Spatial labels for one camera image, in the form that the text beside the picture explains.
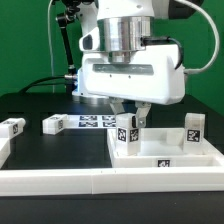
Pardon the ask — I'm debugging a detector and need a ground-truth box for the white square table top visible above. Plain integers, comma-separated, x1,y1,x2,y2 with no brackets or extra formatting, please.
107,128,224,168

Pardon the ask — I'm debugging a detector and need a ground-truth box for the black cable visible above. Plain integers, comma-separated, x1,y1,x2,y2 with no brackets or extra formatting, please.
19,77,76,94

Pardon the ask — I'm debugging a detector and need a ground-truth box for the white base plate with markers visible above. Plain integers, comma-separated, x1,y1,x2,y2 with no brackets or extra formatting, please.
66,115,116,129

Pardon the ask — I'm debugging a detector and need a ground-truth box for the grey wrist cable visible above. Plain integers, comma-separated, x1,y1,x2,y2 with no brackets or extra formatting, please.
173,0,221,76

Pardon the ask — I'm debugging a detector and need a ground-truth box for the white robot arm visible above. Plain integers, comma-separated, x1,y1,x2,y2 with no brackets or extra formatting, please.
62,0,204,128

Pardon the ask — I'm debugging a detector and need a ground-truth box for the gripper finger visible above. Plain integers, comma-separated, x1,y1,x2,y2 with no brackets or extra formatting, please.
133,102,151,128
110,98,125,115

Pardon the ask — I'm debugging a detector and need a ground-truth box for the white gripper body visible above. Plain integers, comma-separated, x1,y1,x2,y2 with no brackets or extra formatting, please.
82,44,185,105

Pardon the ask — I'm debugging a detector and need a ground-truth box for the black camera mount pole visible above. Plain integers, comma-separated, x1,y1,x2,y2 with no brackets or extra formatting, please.
56,8,77,79

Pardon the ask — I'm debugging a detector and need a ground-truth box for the white U-shaped fence wall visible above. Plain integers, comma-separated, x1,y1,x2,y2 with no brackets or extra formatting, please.
0,138,224,196

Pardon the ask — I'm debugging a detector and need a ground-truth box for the white thin cable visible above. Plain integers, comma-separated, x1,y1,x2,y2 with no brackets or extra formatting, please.
47,0,56,94

